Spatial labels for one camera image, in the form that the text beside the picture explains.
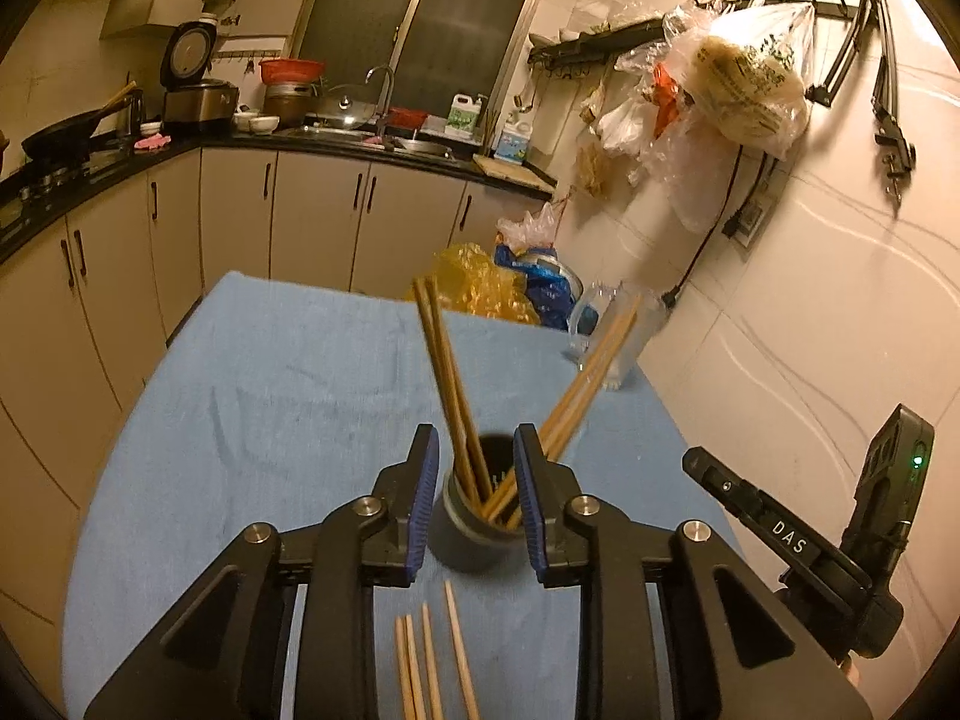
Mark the wooden cutting board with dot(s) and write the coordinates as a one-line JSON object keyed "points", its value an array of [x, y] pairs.
{"points": [[514, 171]]}

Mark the pink cloth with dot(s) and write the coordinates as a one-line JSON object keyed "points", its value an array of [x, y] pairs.
{"points": [[153, 142]]}

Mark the dark kitchen window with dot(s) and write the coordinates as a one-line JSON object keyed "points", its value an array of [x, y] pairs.
{"points": [[457, 22]]}

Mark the glass pot lid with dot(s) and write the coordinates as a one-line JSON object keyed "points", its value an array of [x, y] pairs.
{"points": [[345, 106]]}

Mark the clear plastic pitcher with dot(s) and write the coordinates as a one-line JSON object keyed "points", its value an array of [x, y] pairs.
{"points": [[630, 330]]}

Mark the white bottle with blue label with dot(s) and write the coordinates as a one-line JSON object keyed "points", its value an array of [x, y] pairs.
{"points": [[514, 141]]}

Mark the wall socket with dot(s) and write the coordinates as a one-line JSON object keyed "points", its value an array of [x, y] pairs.
{"points": [[750, 225]]}

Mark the white jug with green label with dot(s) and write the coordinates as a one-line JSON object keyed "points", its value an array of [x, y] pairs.
{"points": [[463, 118]]}

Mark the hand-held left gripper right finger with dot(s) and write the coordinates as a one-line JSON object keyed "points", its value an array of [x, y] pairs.
{"points": [[527, 510]]}

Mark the clear hanging plastic bag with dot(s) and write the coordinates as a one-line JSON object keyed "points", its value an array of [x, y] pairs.
{"points": [[596, 169]]}

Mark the black rice cooker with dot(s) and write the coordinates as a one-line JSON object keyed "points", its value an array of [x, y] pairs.
{"points": [[199, 90]]}

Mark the black frying pan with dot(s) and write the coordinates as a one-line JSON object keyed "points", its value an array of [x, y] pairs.
{"points": [[64, 136]]}

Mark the yellow plastic bag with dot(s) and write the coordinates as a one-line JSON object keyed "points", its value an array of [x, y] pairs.
{"points": [[480, 285]]}

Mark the white plastic bag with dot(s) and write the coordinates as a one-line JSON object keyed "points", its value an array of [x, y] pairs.
{"points": [[529, 226]]}

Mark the blue table cloth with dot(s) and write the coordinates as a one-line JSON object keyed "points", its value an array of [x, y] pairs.
{"points": [[300, 405]]}

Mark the red plastic basin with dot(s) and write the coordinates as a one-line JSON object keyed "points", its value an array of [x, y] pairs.
{"points": [[291, 71]]}

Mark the black wall hook rack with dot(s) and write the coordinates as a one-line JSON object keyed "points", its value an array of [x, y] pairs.
{"points": [[600, 41]]}

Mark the steel kitchen sink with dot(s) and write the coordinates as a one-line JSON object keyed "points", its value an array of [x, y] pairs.
{"points": [[375, 139]]}

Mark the white ceramic bowls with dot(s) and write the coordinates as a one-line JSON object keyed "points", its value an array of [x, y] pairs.
{"points": [[256, 122]]}

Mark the black kitchen countertop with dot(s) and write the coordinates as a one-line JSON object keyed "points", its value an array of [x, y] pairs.
{"points": [[187, 144]]}

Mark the tan wooden chopstick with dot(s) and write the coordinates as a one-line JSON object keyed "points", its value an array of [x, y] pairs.
{"points": [[405, 675], [581, 390], [463, 652], [417, 671], [457, 390], [433, 664], [604, 356], [564, 420], [442, 382]]}

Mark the plastic bag of flatbread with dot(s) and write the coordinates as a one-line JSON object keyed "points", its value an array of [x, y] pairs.
{"points": [[750, 82]]}

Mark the dark cooking pot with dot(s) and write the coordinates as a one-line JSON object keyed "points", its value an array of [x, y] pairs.
{"points": [[289, 105]]}

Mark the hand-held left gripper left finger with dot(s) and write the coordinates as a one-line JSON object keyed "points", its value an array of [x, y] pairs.
{"points": [[424, 510]]}

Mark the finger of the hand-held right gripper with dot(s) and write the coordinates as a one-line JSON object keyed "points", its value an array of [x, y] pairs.
{"points": [[750, 499]]}

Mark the blue plastic bag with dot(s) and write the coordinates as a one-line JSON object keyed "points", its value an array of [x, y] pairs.
{"points": [[547, 289]]}

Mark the dark grey perforated utensil holder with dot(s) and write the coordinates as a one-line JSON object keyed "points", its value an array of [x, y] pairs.
{"points": [[469, 547]]}

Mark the metal kitchen faucet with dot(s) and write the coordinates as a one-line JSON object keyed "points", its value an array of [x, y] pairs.
{"points": [[386, 90]]}

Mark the beige kitchen cabinets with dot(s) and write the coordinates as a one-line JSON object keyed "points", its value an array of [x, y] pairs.
{"points": [[315, 217]]}

